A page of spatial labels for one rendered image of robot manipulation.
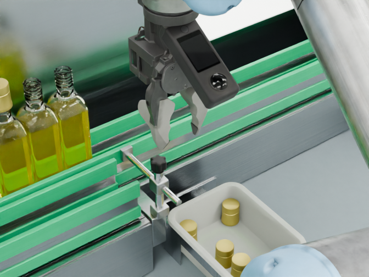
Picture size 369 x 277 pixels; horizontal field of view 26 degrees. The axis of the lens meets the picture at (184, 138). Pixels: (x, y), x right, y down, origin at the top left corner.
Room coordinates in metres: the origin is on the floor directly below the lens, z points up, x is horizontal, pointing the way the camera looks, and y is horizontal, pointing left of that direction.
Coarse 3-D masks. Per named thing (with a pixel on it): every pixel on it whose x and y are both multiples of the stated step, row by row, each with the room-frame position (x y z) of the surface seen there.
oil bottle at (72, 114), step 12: (60, 108) 1.08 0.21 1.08; (72, 108) 1.08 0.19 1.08; (84, 108) 1.09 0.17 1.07; (60, 120) 1.07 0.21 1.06; (72, 120) 1.08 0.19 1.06; (84, 120) 1.09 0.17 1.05; (60, 132) 1.07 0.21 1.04; (72, 132) 1.08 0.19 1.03; (84, 132) 1.09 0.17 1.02; (72, 144) 1.07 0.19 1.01; (84, 144) 1.09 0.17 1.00; (72, 156) 1.07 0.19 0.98; (84, 156) 1.09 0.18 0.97
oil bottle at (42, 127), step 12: (24, 108) 1.07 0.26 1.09; (48, 108) 1.07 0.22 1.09; (24, 120) 1.05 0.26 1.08; (36, 120) 1.04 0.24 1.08; (48, 120) 1.05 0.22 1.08; (36, 132) 1.04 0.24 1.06; (48, 132) 1.05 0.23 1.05; (36, 144) 1.03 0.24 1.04; (48, 144) 1.05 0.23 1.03; (60, 144) 1.06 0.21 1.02; (36, 156) 1.03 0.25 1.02; (48, 156) 1.04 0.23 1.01; (60, 156) 1.06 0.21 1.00; (36, 168) 1.03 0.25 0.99; (48, 168) 1.04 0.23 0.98; (60, 168) 1.06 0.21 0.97; (36, 180) 1.03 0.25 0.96
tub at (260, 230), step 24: (216, 192) 1.14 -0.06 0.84; (240, 192) 1.15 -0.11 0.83; (168, 216) 1.07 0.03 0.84; (192, 216) 1.10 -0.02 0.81; (216, 216) 1.13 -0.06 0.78; (240, 216) 1.14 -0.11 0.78; (264, 216) 1.09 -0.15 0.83; (192, 240) 1.01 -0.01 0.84; (216, 240) 1.08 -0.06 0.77; (240, 240) 1.08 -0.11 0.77; (264, 240) 1.08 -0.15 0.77; (288, 240) 1.03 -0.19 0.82; (216, 264) 0.95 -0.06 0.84
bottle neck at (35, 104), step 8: (32, 80) 1.08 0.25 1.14; (40, 80) 1.07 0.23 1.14; (24, 88) 1.06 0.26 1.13; (32, 88) 1.05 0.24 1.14; (40, 88) 1.06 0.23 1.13; (24, 96) 1.06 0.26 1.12; (32, 96) 1.05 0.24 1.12; (40, 96) 1.06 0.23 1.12; (32, 104) 1.05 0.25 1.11; (40, 104) 1.06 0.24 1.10
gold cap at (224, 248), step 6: (222, 240) 1.04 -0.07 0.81; (228, 240) 1.04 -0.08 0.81; (216, 246) 1.02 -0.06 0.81; (222, 246) 1.02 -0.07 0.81; (228, 246) 1.02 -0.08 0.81; (216, 252) 1.02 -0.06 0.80; (222, 252) 1.01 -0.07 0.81; (228, 252) 1.01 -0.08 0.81; (216, 258) 1.02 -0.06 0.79; (222, 258) 1.01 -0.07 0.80; (228, 258) 1.01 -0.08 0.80; (222, 264) 1.01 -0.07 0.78; (228, 264) 1.01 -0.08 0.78
